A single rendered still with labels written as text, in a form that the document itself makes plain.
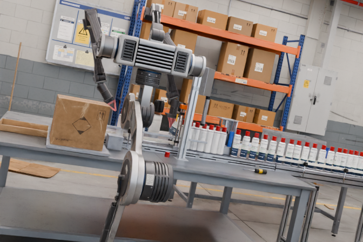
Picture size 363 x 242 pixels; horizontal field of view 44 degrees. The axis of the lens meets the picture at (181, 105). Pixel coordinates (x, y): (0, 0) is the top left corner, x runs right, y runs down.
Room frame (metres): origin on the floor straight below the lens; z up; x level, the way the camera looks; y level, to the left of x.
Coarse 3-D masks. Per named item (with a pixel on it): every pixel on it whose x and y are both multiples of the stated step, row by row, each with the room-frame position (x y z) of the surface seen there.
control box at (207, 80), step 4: (208, 68) 3.03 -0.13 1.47; (204, 72) 3.03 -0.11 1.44; (208, 72) 3.02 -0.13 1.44; (212, 72) 3.12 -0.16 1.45; (204, 76) 3.03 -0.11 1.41; (208, 76) 3.03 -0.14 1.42; (212, 76) 3.14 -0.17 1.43; (204, 80) 3.03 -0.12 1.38; (208, 80) 3.06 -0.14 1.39; (212, 80) 3.16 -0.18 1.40; (200, 84) 3.03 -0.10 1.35; (204, 84) 3.03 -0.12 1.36; (208, 84) 3.07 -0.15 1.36; (212, 84) 3.18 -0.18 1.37; (200, 88) 3.03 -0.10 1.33; (204, 88) 3.02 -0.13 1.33; (208, 88) 3.09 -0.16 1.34; (200, 92) 3.03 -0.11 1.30; (204, 92) 3.03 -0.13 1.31; (208, 92) 3.11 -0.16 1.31
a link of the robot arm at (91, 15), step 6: (84, 12) 2.79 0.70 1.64; (90, 12) 2.75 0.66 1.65; (96, 12) 2.77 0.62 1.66; (90, 18) 2.72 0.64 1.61; (96, 18) 2.72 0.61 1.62; (90, 24) 2.74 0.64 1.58; (96, 24) 2.67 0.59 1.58; (96, 30) 2.64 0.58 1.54; (96, 36) 2.60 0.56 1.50; (96, 42) 2.57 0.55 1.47; (96, 48) 2.51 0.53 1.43
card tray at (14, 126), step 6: (6, 120) 2.97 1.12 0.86; (12, 120) 2.98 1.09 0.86; (0, 126) 2.72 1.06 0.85; (6, 126) 2.73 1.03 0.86; (12, 126) 2.74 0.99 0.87; (18, 126) 2.98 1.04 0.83; (24, 126) 3.01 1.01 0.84; (30, 126) 3.02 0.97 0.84; (36, 126) 3.03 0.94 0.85; (42, 126) 3.04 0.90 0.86; (48, 126) 3.05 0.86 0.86; (12, 132) 2.75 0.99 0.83; (18, 132) 2.76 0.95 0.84; (24, 132) 2.77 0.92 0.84; (30, 132) 2.78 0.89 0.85; (36, 132) 2.79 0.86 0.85; (42, 132) 2.80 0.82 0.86
